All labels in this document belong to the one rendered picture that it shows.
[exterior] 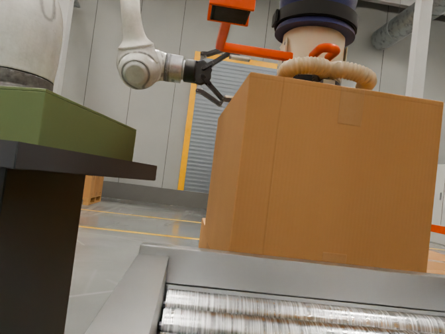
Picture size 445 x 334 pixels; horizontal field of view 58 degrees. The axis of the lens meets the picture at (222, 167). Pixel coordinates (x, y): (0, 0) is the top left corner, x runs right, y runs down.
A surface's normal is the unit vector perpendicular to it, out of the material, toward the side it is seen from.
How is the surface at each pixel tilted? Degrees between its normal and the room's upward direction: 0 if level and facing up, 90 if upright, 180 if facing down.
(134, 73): 121
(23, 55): 96
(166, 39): 90
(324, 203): 90
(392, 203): 90
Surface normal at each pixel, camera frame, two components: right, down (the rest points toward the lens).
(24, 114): -0.23, -0.07
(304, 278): 0.08, -0.03
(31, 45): 0.66, 0.07
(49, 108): 0.96, 0.11
